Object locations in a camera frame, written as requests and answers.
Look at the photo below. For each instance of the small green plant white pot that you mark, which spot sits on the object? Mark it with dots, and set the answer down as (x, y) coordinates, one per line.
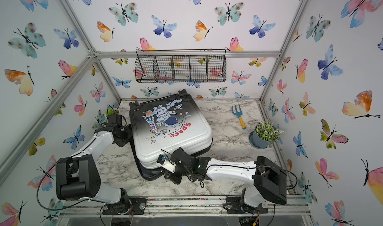
(111, 111)

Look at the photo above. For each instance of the white flower plant grey pot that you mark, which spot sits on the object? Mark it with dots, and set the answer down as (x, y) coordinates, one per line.
(264, 135)

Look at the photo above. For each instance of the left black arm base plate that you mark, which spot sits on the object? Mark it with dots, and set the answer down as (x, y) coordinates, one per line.
(131, 206)

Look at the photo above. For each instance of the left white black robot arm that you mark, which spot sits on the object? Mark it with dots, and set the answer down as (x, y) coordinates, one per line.
(77, 176)

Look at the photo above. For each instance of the black wire wall basket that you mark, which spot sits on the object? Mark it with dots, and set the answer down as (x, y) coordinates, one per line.
(181, 66)

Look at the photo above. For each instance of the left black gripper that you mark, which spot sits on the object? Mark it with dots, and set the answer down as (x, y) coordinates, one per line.
(129, 130)

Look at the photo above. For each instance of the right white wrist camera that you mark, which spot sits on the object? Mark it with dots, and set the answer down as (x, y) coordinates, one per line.
(165, 163)

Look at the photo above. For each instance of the aluminium front rail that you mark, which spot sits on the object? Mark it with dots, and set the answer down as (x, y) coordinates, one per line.
(173, 206)

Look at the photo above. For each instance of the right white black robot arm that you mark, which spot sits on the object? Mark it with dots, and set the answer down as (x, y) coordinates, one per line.
(266, 181)

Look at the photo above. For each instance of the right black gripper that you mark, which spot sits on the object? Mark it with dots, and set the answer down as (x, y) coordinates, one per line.
(173, 178)

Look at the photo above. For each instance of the teal yellow garden fork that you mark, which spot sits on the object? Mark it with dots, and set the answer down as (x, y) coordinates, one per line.
(236, 110)

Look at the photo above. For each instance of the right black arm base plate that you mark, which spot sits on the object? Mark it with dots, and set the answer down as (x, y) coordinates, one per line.
(242, 205)

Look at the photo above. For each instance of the black white space suitcase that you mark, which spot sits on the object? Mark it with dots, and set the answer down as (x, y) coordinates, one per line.
(161, 126)

